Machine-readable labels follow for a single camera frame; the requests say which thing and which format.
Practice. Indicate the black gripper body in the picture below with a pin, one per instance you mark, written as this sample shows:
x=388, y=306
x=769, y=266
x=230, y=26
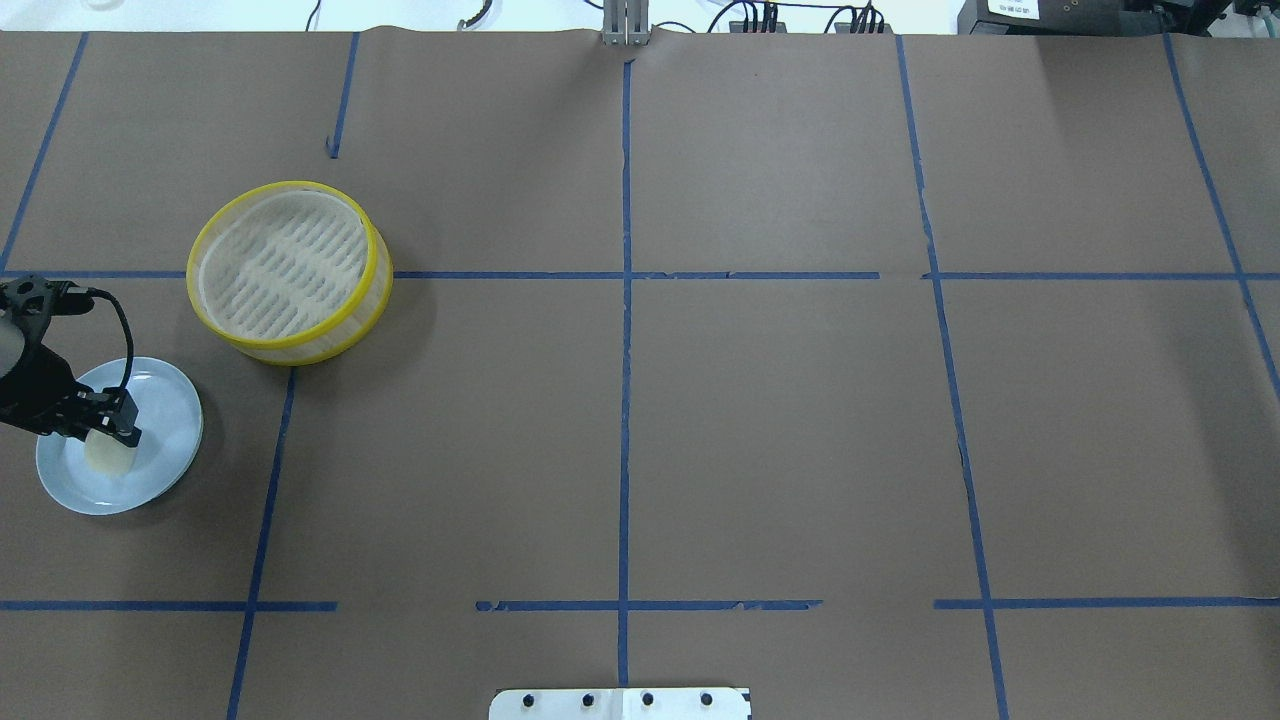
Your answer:
x=32, y=390

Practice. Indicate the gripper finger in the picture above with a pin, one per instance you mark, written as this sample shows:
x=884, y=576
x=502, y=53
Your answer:
x=80, y=428
x=118, y=414

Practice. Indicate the white steamed bun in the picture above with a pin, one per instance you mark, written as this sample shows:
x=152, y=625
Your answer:
x=108, y=455

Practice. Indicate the yellow bamboo steamer basket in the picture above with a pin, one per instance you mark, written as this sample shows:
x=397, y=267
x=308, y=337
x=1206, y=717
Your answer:
x=292, y=273

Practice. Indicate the light blue plate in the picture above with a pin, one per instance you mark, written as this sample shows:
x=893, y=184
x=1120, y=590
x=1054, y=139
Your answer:
x=171, y=417

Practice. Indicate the brown paper table cover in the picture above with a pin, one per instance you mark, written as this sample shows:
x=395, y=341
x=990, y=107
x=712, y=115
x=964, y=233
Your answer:
x=889, y=377

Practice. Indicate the black computer box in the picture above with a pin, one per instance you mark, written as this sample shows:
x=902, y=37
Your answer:
x=1089, y=18

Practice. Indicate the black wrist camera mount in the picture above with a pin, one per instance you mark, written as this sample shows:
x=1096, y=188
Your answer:
x=33, y=297

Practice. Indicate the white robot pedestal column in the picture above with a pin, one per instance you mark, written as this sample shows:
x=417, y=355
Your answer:
x=623, y=703

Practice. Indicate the aluminium frame post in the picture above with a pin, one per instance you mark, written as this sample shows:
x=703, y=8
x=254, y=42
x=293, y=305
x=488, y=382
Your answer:
x=625, y=22

